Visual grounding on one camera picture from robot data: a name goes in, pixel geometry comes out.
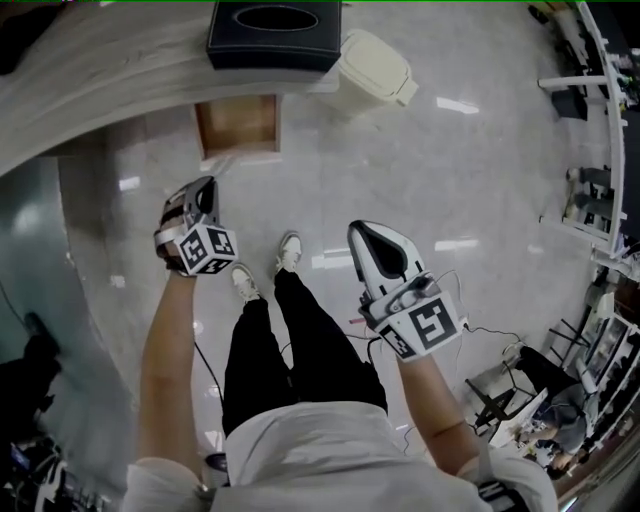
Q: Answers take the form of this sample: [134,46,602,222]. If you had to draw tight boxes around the person's left hand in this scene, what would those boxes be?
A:
[158,192,189,271]

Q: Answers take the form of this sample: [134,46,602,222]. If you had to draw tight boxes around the black tissue box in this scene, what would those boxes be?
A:
[207,0,344,72]

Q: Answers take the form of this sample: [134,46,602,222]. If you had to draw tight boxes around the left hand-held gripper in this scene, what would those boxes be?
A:
[172,175,239,277]

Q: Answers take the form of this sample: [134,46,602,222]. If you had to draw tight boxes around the person's right forearm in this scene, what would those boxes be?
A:
[397,349,482,477]

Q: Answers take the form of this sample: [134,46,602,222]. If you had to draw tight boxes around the person's left forearm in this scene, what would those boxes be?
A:
[137,272,207,482]

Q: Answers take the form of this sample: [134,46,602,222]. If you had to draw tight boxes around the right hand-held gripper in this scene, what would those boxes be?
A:
[348,220,464,361]

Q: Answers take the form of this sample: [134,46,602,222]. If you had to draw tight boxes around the person's left white shoe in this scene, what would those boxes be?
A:
[230,263,264,304]

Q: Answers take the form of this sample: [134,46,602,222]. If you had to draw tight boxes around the cream lidded trash bin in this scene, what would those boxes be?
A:
[327,28,420,122]

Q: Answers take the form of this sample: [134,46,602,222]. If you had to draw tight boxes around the person's white shoe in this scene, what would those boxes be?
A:
[230,263,264,304]
[273,230,303,274]

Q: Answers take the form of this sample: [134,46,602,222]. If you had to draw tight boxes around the person's black trousers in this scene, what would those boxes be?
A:
[221,268,389,437]

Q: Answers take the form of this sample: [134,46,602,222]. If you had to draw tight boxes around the long white office desk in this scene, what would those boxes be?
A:
[537,0,632,262]

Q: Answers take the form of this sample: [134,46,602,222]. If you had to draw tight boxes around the person's white shirt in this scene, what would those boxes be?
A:
[122,402,559,512]

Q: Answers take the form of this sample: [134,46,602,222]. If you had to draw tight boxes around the wooden drawer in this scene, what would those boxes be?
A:
[193,93,284,164]

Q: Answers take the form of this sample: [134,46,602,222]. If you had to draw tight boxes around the black waste bin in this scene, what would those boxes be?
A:
[552,87,589,122]

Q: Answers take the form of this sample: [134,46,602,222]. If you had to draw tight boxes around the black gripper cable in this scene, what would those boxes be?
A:
[192,339,227,407]

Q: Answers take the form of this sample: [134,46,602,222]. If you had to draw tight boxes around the person's right white shoe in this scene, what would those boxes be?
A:
[273,230,303,274]

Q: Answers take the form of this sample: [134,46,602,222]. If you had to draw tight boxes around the grey wooden desk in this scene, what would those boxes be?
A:
[0,0,342,177]

